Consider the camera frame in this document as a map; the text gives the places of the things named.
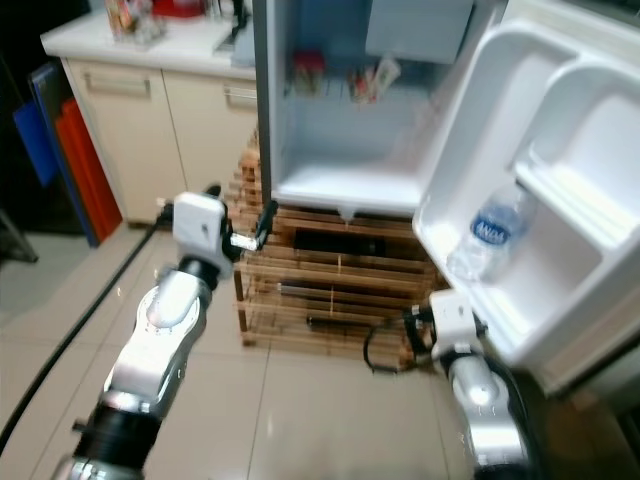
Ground red food pack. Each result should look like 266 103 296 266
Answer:
292 50 329 98

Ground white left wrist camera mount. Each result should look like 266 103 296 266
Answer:
172 190 233 265

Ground clear jar with utensils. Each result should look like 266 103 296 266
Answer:
105 0 167 49

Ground cabinet drawer handle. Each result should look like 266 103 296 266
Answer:
222 84 258 109
85 70 153 96

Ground grey freezer compartment flap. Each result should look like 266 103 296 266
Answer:
365 0 477 66

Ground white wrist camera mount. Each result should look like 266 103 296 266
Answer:
172 190 233 265
428 290 486 357

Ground wooden wine rack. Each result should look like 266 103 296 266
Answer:
232 125 446 367

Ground beige kitchen cabinet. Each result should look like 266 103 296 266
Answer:
40 12 261 229

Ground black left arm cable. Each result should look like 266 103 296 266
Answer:
0 198 177 453

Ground orange board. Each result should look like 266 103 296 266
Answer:
55 97 124 242

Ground blue board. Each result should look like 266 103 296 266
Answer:
13 63 96 247

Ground red container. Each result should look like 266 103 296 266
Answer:
150 0 209 19

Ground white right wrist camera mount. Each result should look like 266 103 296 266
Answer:
428 290 486 357

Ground clear water bottle blue label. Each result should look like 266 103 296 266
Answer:
445 180 537 284

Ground grey mini fridge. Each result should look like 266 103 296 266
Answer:
253 0 511 223

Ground white sachet packets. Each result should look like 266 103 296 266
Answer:
348 57 402 105

